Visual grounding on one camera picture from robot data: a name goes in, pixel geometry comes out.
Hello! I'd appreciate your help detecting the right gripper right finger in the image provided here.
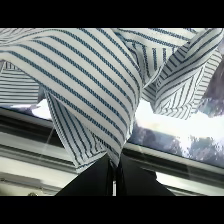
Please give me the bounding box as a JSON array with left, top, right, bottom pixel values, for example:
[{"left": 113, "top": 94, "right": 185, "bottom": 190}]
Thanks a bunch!
[{"left": 115, "top": 152, "right": 176, "bottom": 197}]

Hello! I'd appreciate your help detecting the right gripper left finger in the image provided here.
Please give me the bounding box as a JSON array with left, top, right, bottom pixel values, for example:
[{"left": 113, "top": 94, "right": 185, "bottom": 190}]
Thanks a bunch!
[{"left": 55, "top": 153, "right": 114, "bottom": 197}]

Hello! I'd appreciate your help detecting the white blue striped shirt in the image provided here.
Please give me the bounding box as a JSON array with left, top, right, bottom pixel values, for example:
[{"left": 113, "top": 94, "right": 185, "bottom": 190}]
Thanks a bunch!
[{"left": 0, "top": 27, "right": 224, "bottom": 174}]

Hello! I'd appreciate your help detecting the silver frame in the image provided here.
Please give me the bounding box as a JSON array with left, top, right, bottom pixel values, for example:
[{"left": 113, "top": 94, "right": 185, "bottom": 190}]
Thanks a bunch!
[{"left": 0, "top": 114, "right": 224, "bottom": 197}]

